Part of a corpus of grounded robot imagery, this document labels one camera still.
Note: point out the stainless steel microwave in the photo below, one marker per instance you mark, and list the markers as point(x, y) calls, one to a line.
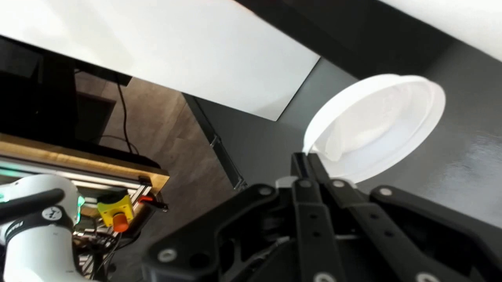
point(459, 165)

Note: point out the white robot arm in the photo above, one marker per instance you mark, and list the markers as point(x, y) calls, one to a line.
point(264, 234)

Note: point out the yellow emergency stop button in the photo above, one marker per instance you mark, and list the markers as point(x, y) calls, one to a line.
point(117, 212)

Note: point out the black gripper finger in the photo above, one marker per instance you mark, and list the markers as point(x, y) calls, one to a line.
point(308, 167)

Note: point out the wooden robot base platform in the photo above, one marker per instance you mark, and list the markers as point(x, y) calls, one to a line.
point(26, 156)

